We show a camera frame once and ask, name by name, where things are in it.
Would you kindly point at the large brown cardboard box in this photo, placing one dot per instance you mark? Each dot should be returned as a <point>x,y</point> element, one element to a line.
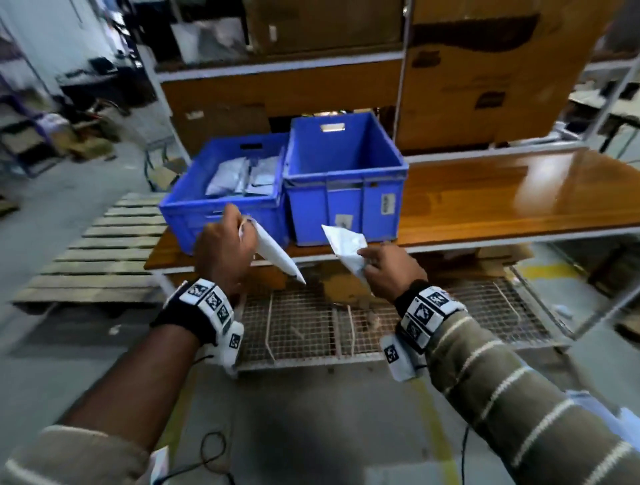
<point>325,25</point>

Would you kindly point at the crumpled white paper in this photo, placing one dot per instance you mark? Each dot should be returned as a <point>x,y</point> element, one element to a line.
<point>562,312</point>

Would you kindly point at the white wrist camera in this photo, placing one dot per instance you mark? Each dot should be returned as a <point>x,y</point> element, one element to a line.
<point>397,357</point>
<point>230,350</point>

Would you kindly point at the white open box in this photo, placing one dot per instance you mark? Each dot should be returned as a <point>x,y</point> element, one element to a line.
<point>200,42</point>

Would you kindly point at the person's left forearm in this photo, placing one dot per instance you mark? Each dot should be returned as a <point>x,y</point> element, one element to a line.
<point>115,399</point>

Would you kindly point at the black desk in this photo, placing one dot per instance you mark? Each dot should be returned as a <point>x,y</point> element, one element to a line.
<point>90,90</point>

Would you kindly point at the open cardboard box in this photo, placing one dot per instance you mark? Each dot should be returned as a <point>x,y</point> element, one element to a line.
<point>164,177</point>

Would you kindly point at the right wrist marker band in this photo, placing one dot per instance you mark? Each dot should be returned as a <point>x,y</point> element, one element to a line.
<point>425,315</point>

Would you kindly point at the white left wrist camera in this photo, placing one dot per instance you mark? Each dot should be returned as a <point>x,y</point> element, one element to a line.
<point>230,350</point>

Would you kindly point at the small closed cardboard box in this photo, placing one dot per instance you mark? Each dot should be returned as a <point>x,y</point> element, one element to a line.
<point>90,148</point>

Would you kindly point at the flat cardboard sheet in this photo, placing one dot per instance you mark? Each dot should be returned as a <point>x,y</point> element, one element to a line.
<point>220,130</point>

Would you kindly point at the wooden pallet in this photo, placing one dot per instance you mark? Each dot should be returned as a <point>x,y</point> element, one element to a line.
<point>100,260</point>

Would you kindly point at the person's right forearm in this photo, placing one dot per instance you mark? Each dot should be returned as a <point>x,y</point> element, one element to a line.
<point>525,414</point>

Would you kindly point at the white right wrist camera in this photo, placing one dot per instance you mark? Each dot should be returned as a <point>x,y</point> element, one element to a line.
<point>397,357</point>

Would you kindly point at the white packet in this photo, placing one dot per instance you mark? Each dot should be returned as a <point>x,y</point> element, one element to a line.
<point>345,245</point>
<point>275,252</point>

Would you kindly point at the blue metal storage rack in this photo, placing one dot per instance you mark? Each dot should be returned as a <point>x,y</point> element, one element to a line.
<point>25,140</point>

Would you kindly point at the person's left hand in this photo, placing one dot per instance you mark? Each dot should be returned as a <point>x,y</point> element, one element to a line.
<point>222,250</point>

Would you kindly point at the person's right hand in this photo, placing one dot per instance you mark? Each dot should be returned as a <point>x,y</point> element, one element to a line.
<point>397,272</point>

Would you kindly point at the pile of white mailer packets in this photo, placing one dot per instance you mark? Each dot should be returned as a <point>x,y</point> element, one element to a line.
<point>600,414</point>

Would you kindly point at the perforated blue plastic crate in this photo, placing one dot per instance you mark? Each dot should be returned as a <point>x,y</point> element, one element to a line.
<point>200,220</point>

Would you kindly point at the white paper scrap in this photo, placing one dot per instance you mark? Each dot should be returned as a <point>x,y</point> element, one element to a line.
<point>115,330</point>

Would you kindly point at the black metal frame table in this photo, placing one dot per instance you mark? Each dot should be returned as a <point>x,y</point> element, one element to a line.
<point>615,105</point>

